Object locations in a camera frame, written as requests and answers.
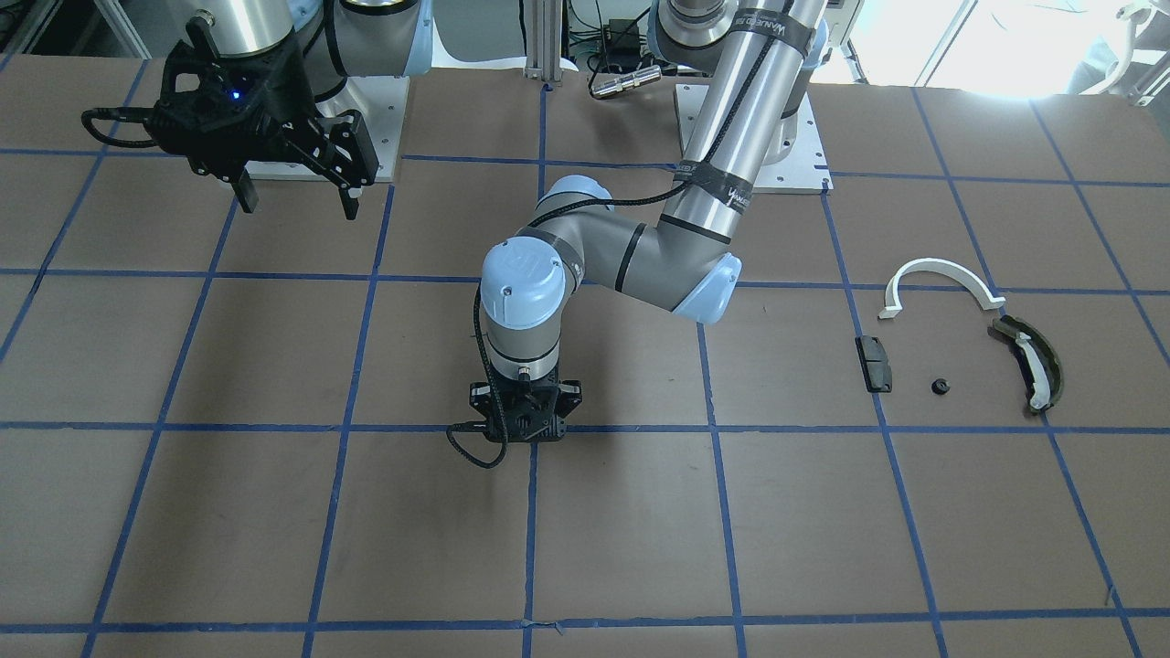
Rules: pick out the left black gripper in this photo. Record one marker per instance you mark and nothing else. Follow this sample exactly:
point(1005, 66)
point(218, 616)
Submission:
point(569, 395)

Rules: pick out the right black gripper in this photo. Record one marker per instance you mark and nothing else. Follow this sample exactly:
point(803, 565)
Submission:
point(285, 102)

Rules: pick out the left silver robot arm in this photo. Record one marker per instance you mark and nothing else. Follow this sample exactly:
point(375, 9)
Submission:
point(759, 55)

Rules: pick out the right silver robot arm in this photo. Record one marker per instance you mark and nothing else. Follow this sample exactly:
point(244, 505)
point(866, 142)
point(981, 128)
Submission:
point(338, 40)

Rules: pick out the black brake pad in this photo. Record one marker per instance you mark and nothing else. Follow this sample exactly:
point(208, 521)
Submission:
point(874, 362)

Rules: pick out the silver metal cylinder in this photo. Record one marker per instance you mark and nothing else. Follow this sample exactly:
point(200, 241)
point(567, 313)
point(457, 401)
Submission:
point(608, 89)

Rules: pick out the black power brick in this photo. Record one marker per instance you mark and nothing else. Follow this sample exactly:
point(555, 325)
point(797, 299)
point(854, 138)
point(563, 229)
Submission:
point(622, 34)

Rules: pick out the green curved brake shoe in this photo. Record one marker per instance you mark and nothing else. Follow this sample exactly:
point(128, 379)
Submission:
point(1038, 360)

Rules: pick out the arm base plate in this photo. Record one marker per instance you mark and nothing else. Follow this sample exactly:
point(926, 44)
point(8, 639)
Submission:
point(383, 103)
point(802, 168)

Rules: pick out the aluminium frame post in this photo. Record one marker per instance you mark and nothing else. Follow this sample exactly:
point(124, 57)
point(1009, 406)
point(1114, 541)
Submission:
point(543, 33)

